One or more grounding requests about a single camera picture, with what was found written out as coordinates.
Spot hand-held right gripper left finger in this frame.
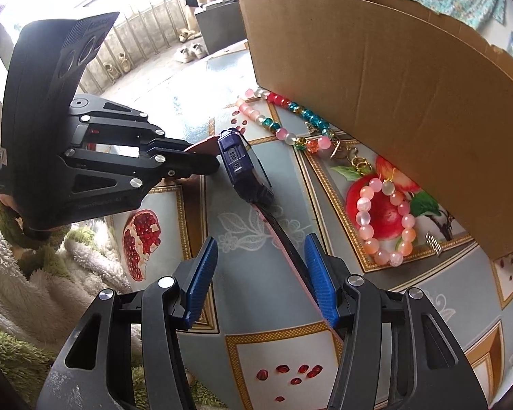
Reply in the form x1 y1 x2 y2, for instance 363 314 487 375
36 236 220 410

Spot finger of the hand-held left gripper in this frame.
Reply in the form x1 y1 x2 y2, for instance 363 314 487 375
68 94 196 155
63 151 222 198

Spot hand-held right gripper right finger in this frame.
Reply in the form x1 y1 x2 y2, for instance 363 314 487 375
303 233 490 410

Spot dark blue wristwatch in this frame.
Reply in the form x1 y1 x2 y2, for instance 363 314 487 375
184 130 338 329

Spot multicolour beaded necklace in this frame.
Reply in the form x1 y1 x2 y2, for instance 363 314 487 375
234 86 334 154

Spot small silver clip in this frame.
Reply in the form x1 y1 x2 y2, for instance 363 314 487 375
425 233 442 258

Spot brown cardboard box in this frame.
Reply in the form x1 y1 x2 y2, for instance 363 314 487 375
237 0 513 261

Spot metal balcony railing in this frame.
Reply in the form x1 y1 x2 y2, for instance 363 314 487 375
75 0 197 86

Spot grey cabinet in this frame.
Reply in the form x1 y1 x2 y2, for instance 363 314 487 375
194 2 249 56

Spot white green fluffy robe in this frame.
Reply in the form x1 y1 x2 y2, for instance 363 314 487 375
0 199 223 410

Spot pink beaded bracelet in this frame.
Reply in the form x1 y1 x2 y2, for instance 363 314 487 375
355 178 417 267

